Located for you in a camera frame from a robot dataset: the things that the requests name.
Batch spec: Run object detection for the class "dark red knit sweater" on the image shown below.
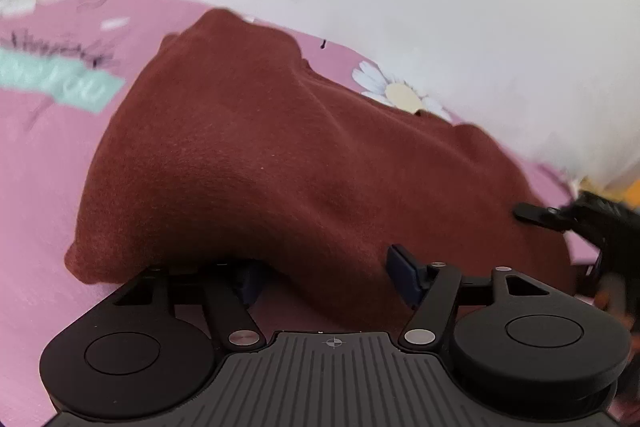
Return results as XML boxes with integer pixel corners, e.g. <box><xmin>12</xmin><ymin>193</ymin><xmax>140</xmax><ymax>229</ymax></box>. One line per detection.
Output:
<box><xmin>65</xmin><ymin>10</ymin><xmax>575</xmax><ymax>331</ymax></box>

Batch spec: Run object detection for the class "pink floral bed sheet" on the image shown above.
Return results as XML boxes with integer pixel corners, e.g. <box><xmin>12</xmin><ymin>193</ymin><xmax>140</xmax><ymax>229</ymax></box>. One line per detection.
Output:
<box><xmin>0</xmin><ymin>0</ymin><xmax>640</xmax><ymax>427</ymax></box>

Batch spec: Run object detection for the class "mustard yellow folded garment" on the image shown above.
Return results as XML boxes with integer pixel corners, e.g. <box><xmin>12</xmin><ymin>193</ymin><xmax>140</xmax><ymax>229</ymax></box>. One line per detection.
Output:
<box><xmin>570</xmin><ymin>176</ymin><xmax>640</xmax><ymax>209</ymax></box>

